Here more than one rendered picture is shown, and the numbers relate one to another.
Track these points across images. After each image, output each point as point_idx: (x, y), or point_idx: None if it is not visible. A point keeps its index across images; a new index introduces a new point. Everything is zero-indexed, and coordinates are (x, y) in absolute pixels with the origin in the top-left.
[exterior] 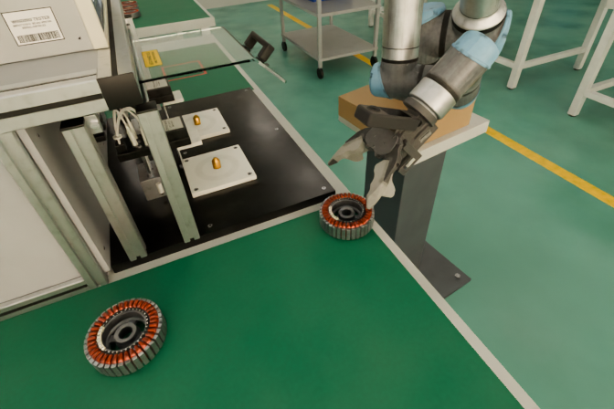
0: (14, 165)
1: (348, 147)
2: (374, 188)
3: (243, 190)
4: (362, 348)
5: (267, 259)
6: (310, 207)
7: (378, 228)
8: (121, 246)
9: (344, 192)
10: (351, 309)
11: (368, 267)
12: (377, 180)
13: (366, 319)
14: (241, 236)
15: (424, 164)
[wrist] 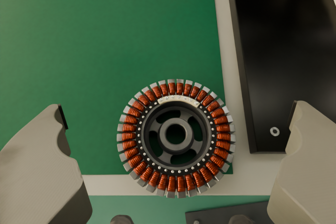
0: None
1: (323, 155)
2: (35, 125)
3: (312, 1)
4: None
5: (158, 6)
6: (239, 96)
7: (131, 187)
8: None
9: (261, 180)
10: (31, 64)
11: (69, 119)
12: (29, 147)
13: (7, 74)
14: None
15: None
